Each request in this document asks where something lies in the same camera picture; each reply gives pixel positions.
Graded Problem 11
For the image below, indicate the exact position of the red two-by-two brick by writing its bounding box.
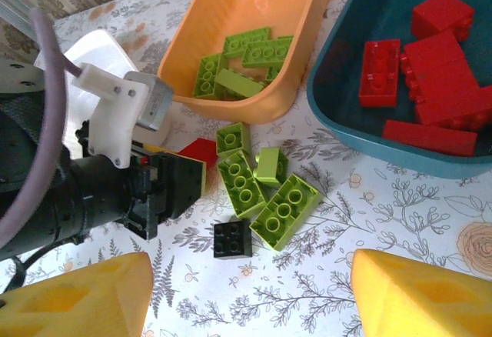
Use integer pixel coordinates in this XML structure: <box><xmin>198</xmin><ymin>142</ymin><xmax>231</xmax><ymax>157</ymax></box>
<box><xmin>177</xmin><ymin>138</ymin><xmax>219</xmax><ymax>194</ymax></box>
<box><xmin>411</xmin><ymin>0</ymin><xmax>476</xmax><ymax>42</ymax></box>

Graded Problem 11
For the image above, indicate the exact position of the green two-by-four brick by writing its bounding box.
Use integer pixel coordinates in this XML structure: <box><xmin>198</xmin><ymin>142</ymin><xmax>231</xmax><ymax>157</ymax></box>
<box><xmin>241</xmin><ymin>35</ymin><xmax>295</xmax><ymax>70</ymax></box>
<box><xmin>249</xmin><ymin>173</ymin><xmax>322</xmax><ymax>252</ymax></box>
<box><xmin>217</xmin><ymin>149</ymin><xmax>269</xmax><ymax>221</ymax></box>
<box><xmin>191</xmin><ymin>52</ymin><xmax>228</xmax><ymax>99</ymax></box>
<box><xmin>222</xmin><ymin>25</ymin><xmax>273</xmax><ymax>60</ymax></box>
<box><xmin>214</xmin><ymin>68</ymin><xmax>267</xmax><ymax>98</ymax></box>

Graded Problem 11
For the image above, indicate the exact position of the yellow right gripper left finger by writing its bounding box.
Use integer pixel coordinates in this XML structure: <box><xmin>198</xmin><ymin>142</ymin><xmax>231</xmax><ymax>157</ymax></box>
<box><xmin>0</xmin><ymin>251</ymin><xmax>155</xmax><ymax>337</ymax></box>

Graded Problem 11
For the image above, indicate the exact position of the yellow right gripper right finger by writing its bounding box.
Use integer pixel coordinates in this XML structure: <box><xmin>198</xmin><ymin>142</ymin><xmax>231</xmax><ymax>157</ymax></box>
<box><xmin>350</xmin><ymin>248</ymin><xmax>492</xmax><ymax>337</ymax></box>

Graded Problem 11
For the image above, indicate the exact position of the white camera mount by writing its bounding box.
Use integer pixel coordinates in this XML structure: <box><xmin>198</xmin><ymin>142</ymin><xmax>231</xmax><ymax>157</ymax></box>
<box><xmin>71</xmin><ymin>63</ymin><xmax>149</xmax><ymax>170</ymax></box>

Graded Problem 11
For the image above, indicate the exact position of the purple cable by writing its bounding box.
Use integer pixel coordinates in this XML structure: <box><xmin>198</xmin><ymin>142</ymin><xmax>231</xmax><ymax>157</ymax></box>
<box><xmin>0</xmin><ymin>8</ymin><xmax>84</xmax><ymax>249</ymax></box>

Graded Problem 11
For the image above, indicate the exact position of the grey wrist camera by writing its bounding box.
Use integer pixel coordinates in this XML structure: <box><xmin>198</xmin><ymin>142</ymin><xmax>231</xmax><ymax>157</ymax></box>
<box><xmin>123</xmin><ymin>70</ymin><xmax>175</xmax><ymax>132</ymax></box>

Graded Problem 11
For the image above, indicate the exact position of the thin black cable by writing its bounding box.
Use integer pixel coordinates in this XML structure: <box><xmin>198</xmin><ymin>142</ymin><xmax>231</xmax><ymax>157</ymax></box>
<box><xmin>0</xmin><ymin>242</ymin><xmax>53</xmax><ymax>295</ymax></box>

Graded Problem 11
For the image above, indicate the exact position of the green two-by-two brick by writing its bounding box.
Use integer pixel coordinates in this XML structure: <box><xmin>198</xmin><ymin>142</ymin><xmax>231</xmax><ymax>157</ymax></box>
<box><xmin>215</xmin><ymin>122</ymin><xmax>252</xmax><ymax>159</ymax></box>
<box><xmin>254</xmin><ymin>146</ymin><xmax>290</xmax><ymax>189</ymax></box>

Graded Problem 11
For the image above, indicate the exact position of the black two-by-two brick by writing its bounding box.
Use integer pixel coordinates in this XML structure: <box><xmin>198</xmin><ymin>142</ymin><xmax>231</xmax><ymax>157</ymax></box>
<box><xmin>213</xmin><ymin>217</ymin><xmax>253</xmax><ymax>259</ymax></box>

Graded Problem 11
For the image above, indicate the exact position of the white plastic container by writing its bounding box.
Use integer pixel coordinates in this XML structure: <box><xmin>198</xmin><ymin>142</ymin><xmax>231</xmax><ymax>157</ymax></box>
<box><xmin>33</xmin><ymin>28</ymin><xmax>174</xmax><ymax>148</ymax></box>

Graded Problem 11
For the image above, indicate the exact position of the teal plastic container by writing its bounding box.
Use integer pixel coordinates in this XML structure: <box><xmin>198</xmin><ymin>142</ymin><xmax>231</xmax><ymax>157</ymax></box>
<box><xmin>306</xmin><ymin>0</ymin><xmax>492</xmax><ymax>181</ymax></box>

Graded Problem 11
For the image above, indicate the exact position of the green toy brick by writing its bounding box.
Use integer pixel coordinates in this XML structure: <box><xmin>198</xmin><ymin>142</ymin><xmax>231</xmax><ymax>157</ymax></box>
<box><xmin>264</xmin><ymin>65</ymin><xmax>286</xmax><ymax>83</ymax></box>

